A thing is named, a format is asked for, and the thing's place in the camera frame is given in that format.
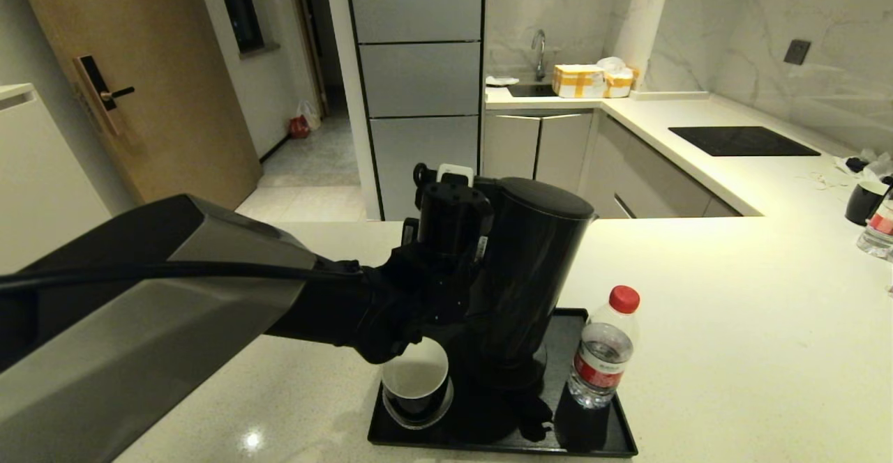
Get black electric kettle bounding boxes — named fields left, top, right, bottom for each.
left=446, top=176, right=599, bottom=390

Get water bottle red label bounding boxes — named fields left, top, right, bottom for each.
left=567, top=285, right=641, bottom=409
left=856, top=188, right=893, bottom=259

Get black mug white interior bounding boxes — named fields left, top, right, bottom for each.
left=382, top=341, right=451, bottom=420
left=844, top=181, right=887, bottom=226

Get beige lower cabinet door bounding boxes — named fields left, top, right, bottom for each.
left=531, top=114, right=594, bottom=202
left=481, top=114, right=541, bottom=181

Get tall grey refrigerator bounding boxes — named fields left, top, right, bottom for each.
left=343, top=0, right=486, bottom=222

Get black rectangular serving tray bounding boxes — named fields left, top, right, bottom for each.
left=368, top=308, right=638, bottom=457

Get beige drawer cabinet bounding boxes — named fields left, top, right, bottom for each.
left=579, top=114, right=742, bottom=220

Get chrome sink faucet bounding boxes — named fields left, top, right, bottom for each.
left=530, top=29, right=548, bottom=82

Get small cardboard box yellow tape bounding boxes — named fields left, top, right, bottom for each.
left=603, top=68, right=638, bottom=98

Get dark window pane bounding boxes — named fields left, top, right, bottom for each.
left=213, top=0, right=267, bottom=56

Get black induction cooktop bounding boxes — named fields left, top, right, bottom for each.
left=668, top=126, right=821, bottom=158

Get brown wooden door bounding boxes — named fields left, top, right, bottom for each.
left=13, top=0, right=264, bottom=211

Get black gold door lock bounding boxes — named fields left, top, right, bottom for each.
left=73, top=55, right=137, bottom=136

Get white storage cabinet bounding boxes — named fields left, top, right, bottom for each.
left=0, top=84, right=114, bottom=275

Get crumpled white plastic wrapper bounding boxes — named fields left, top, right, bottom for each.
left=833, top=149, right=893, bottom=185

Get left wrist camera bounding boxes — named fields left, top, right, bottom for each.
left=412, top=162, right=495, bottom=255

